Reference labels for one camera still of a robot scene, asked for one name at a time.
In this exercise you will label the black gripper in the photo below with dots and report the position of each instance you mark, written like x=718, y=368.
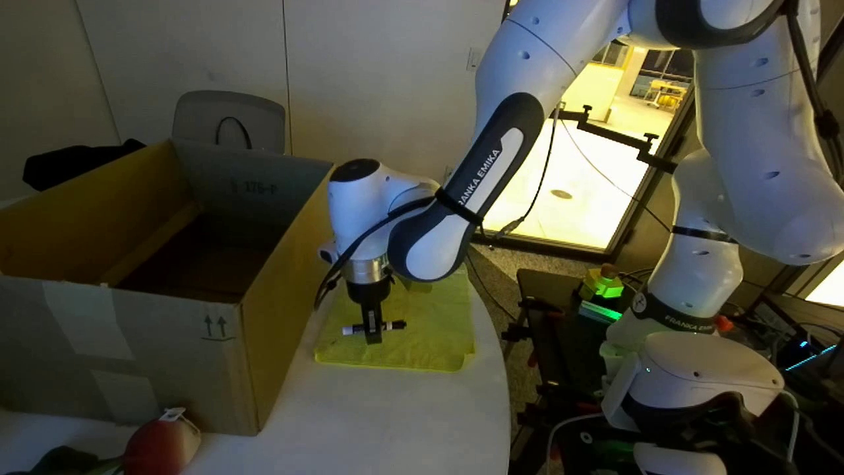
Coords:
x=368, y=293

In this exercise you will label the yellow cloth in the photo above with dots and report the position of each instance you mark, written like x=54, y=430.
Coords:
x=431, y=339

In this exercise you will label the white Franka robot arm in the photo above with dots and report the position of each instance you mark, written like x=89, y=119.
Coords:
x=527, y=54

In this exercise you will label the open cardboard box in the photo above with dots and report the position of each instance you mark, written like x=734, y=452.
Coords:
x=279, y=299

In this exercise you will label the green lit control device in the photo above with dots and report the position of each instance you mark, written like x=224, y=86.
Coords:
x=602, y=293

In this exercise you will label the red round toy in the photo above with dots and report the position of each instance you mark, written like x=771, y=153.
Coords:
x=159, y=448

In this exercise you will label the gray chair back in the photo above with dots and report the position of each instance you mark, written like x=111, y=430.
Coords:
x=202, y=119

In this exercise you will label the dark green object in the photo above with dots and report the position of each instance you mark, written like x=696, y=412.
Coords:
x=66, y=463

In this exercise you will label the black jacket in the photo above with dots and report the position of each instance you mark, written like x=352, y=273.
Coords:
x=70, y=161

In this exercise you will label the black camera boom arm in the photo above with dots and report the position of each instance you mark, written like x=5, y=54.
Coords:
x=616, y=134

